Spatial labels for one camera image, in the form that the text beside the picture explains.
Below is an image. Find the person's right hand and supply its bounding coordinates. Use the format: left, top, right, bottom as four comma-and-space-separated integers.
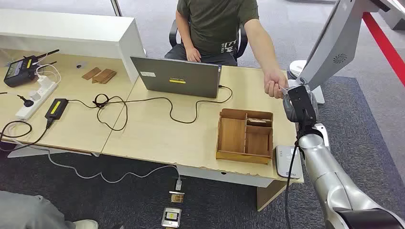
185, 46, 202, 63

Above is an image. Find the person's left hand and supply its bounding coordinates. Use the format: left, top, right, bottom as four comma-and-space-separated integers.
264, 70, 289, 100

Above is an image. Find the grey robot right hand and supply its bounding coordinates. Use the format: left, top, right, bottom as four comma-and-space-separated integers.
282, 79, 309, 123

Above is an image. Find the grey card reader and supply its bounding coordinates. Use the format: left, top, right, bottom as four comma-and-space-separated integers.
274, 145, 303, 179

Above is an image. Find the thin wooden card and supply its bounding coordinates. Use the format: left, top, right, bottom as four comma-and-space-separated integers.
92, 68, 115, 84
101, 71, 117, 85
81, 67, 102, 81

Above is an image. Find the bystander person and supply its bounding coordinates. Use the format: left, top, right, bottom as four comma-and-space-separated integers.
0, 190, 99, 229

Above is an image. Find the grey laptop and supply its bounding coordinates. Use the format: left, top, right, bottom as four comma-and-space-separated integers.
130, 56, 222, 99

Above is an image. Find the white round base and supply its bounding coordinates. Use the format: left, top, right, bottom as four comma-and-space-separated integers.
288, 59, 308, 80

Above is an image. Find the black office chair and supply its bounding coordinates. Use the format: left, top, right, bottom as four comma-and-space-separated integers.
168, 19, 248, 61

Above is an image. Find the wooden compartment organizer tray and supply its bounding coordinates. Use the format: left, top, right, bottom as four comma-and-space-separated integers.
216, 108, 274, 165

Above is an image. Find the white kiosk screen stand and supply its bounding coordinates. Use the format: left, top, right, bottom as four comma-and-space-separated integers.
288, 0, 393, 105

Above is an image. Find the metal pole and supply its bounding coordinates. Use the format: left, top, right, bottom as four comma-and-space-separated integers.
110, 0, 123, 17

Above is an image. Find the dark grey floor rug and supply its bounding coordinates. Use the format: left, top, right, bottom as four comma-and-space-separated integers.
0, 75, 405, 229

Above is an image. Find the white desk shelf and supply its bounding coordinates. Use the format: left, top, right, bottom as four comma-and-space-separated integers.
0, 9, 147, 84

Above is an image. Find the grey kiosk base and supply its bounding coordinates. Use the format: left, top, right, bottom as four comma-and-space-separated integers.
378, 0, 405, 31

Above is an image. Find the open brass floor socket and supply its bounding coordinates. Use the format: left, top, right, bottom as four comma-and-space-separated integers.
168, 177, 186, 204

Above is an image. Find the black power brick yellow label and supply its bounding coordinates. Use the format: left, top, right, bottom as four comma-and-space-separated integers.
44, 98, 69, 121

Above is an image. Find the white charger adapter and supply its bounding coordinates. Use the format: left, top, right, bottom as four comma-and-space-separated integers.
37, 75, 54, 90

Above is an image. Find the silver floor socket box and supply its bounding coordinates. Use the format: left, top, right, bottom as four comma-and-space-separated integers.
161, 207, 182, 229

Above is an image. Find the white power strip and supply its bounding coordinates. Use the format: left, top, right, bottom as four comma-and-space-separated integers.
15, 80, 59, 121

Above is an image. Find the black remote controller with antennas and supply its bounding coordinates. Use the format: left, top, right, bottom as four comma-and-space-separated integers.
3, 49, 60, 88

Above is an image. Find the white desk foot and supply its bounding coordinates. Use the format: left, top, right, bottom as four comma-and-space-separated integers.
7, 146, 100, 158

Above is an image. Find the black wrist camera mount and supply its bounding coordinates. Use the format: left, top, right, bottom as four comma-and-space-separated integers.
287, 84, 318, 129

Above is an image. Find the black laptop charger cable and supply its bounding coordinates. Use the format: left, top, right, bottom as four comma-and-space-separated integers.
64, 84, 234, 132

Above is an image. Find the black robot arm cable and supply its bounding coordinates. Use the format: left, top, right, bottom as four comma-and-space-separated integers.
284, 139, 300, 229

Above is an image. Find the white floor cable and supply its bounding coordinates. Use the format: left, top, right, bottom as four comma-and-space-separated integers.
4, 121, 183, 191

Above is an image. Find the thin white charging cable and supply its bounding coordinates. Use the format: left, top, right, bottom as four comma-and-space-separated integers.
32, 54, 62, 85

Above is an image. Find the black mains cable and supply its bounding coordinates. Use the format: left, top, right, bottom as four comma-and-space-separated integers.
0, 119, 53, 152

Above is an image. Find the black plug with cable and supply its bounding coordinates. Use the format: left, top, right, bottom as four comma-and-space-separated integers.
0, 92, 35, 108

